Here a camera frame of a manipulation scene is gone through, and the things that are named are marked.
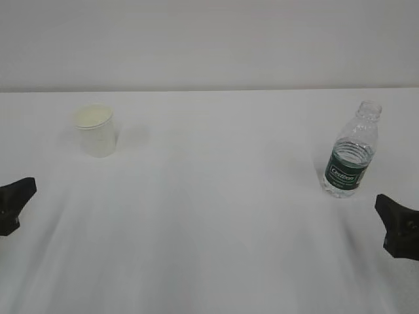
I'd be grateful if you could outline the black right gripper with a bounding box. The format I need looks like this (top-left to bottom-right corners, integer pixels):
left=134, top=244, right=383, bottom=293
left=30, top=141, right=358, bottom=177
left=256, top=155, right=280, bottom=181
left=374, top=194, right=418, bottom=261

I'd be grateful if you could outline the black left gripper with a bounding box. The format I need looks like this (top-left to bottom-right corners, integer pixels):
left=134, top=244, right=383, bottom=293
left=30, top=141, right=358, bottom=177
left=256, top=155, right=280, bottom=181
left=0, top=177, right=37, bottom=236

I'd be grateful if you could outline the white paper cup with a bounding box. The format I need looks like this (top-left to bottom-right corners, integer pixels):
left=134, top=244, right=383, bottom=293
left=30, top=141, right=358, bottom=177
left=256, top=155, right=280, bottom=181
left=74, top=104, right=117, bottom=158

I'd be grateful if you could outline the clear water bottle green label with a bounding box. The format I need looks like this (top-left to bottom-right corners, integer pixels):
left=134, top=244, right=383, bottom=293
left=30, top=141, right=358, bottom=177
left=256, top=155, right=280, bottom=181
left=323, top=101, right=382, bottom=198

